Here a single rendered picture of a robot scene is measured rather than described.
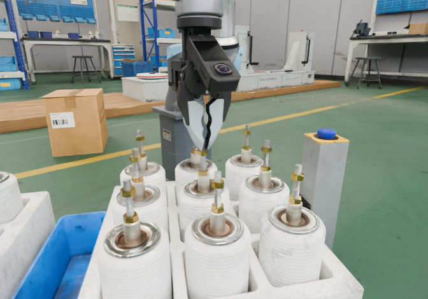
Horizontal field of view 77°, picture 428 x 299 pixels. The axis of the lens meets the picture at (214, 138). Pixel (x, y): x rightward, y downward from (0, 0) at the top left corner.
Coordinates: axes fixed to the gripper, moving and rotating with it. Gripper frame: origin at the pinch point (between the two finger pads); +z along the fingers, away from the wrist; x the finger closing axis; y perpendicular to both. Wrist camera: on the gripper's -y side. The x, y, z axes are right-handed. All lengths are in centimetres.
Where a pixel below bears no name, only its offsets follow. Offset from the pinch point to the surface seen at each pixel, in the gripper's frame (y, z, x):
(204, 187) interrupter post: 0.1, 8.4, 0.2
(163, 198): 1.5, 9.6, 7.6
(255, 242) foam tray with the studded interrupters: -7.6, 17.0, -6.2
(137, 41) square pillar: 641, -47, -99
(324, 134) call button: 0.2, 1.9, -28.2
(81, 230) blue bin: 24.3, 26.7, 23.3
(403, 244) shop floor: -7, 34, -55
